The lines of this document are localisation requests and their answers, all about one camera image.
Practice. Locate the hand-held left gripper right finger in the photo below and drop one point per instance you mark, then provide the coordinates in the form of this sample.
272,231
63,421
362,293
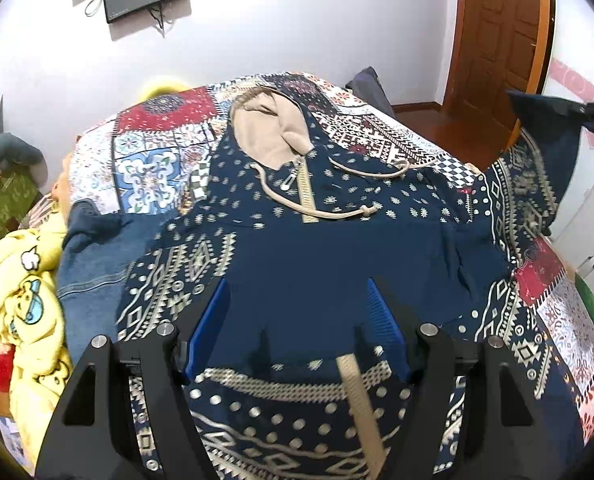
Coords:
384,322

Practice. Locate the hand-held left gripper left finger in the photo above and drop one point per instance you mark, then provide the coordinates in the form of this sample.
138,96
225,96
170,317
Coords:
210,325

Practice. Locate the navy patterned zip hoodie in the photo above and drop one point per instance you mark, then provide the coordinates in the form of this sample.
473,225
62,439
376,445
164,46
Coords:
327,260

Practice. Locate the brown wooden door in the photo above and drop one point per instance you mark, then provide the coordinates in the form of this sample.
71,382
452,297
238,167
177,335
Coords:
502,30

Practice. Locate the blue denim jeans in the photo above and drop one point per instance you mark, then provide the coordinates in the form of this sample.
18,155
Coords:
97,265

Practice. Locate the patchwork printed bedspread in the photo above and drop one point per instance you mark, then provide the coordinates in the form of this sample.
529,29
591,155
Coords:
147,170

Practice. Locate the yellow cartoon print cloth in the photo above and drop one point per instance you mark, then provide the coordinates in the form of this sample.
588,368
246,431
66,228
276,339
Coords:
29,320

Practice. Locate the dark blue pillow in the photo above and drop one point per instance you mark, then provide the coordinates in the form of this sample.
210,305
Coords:
372,91

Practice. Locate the green patterned box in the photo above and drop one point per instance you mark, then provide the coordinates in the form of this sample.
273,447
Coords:
7,205

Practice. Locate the yellow plush item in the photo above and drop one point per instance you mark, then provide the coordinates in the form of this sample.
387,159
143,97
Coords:
159,87

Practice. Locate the grey neck pillow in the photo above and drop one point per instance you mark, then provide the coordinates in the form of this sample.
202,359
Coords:
9,149

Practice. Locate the pink wall decoration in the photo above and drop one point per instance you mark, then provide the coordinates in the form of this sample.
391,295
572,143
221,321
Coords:
574,77

